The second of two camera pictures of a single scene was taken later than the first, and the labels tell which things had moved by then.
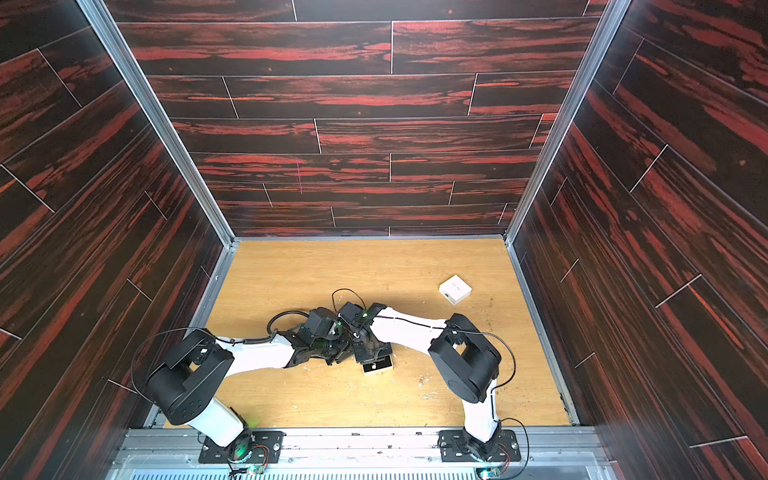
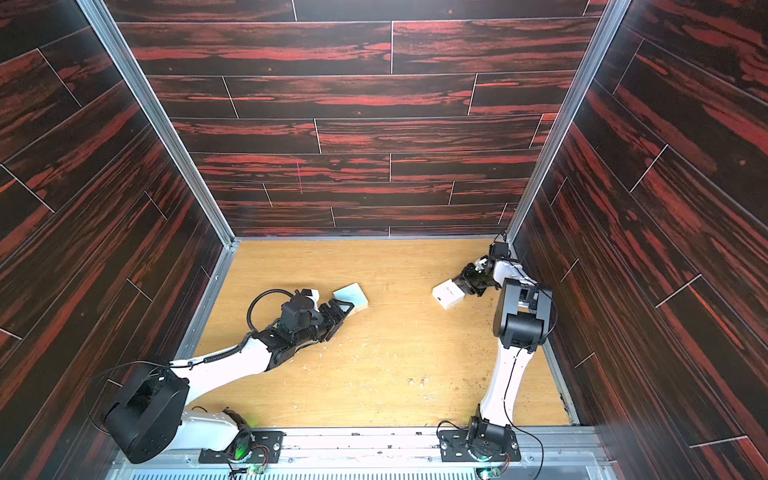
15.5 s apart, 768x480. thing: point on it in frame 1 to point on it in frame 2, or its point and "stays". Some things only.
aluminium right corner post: x=608 y=25 stays
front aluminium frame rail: x=361 y=454 stays
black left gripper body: x=332 y=349 to x=316 y=331
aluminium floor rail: x=203 y=309 stays
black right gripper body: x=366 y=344 to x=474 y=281
